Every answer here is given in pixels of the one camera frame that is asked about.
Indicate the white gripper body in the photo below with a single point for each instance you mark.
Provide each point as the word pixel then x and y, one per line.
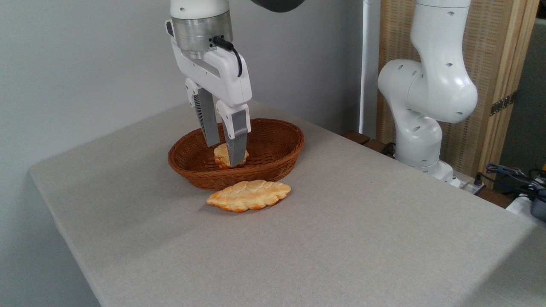
pixel 222 76

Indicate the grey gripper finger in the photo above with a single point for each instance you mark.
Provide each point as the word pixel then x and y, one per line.
pixel 237 140
pixel 207 119

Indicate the small round bread roll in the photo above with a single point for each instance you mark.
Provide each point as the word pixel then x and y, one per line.
pixel 220 156

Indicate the long braided bread loaf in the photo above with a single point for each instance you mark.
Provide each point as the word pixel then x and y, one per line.
pixel 249 195

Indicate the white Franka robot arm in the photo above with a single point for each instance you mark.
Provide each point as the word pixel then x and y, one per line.
pixel 426 85

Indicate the brown wicker basket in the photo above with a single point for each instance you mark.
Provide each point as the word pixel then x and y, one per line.
pixel 273 145

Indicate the white vertical pole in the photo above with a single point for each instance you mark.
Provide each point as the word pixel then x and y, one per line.
pixel 369 64

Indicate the black metal screen hinge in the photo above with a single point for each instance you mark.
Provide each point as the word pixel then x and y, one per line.
pixel 502 103

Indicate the wooden woven folding screen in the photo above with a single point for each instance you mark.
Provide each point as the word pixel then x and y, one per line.
pixel 490 51

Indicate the white flat object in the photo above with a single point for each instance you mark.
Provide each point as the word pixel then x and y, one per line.
pixel 518 204

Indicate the dark grey box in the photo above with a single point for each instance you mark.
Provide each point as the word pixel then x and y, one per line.
pixel 539 208

